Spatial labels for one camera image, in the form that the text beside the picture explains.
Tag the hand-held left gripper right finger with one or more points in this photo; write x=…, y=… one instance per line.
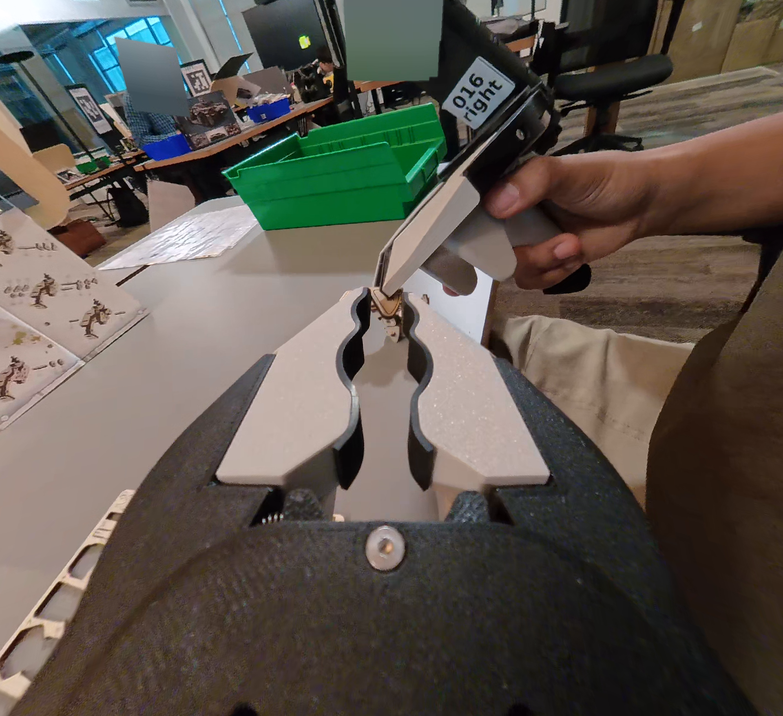
x=477, y=410

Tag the pale curved chair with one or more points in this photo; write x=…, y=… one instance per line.
x=30, y=178

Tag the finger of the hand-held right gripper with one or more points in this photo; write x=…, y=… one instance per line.
x=407, y=220
x=437, y=226

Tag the laser-cut wooden sheet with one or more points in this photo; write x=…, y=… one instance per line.
x=67, y=581

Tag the small wooden model piece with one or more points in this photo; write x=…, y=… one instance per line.
x=385, y=307

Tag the grey patterned sheet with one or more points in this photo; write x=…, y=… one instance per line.
x=183, y=236

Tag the blue plastic bin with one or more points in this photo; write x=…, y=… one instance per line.
x=269, y=109
x=166, y=147

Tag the large black monitor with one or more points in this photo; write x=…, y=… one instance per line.
x=284, y=34

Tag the green plastic bin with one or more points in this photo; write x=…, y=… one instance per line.
x=379, y=126
x=318, y=202

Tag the long wooden table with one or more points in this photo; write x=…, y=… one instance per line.
x=257, y=132

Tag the person's right forearm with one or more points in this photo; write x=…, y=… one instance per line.
x=722, y=178

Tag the grey desk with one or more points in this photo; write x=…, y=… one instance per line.
x=183, y=330

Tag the person's right hand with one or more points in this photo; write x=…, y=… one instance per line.
x=587, y=202

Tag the person's beige trousers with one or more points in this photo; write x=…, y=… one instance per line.
x=587, y=386

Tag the black office chair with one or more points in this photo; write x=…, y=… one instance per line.
x=612, y=6

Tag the illustrated instruction sheet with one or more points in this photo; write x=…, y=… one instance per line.
x=30, y=373
x=61, y=282

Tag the small marker sign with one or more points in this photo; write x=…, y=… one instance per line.
x=90, y=109
x=197, y=78

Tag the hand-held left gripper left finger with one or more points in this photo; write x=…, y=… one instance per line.
x=293, y=398

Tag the model photo board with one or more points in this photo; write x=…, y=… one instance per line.
x=211, y=119

